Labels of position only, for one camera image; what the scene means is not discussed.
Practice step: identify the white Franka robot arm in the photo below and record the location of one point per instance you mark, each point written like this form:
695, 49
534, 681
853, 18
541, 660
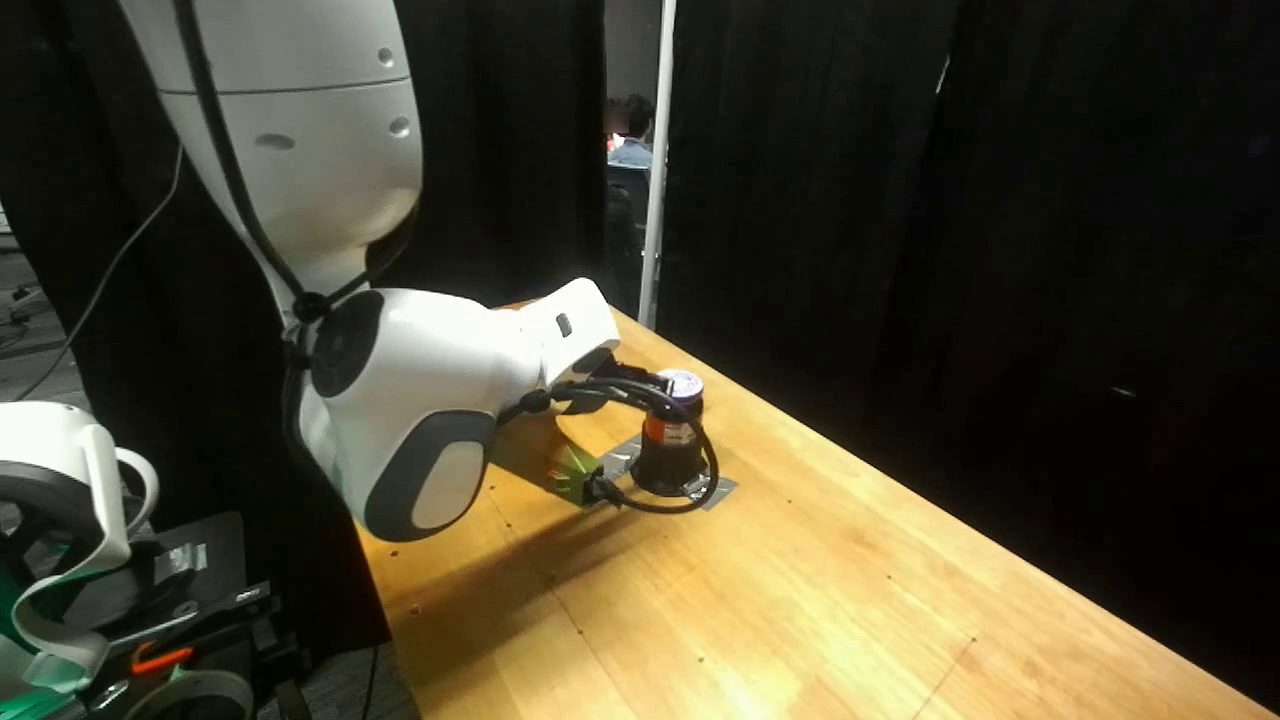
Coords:
292, 121

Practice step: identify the dark cup with orange band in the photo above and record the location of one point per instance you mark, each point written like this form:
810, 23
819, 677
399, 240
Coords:
667, 461

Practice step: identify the white vertical pole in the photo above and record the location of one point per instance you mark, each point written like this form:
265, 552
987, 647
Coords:
652, 203

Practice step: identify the person in background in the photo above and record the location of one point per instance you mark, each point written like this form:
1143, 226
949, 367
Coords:
628, 134

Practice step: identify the black curtain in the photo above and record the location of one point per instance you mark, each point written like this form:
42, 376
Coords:
506, 161
1064, 203

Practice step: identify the black equipment case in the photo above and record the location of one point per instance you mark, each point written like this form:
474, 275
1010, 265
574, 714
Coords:
225, 605

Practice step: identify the grey round container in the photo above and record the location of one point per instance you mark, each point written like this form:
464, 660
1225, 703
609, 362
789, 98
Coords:
200, 694

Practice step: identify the white headset device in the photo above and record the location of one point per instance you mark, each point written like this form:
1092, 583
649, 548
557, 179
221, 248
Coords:
62, 461

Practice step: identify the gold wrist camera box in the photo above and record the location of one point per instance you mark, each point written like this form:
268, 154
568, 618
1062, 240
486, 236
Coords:
568, 472

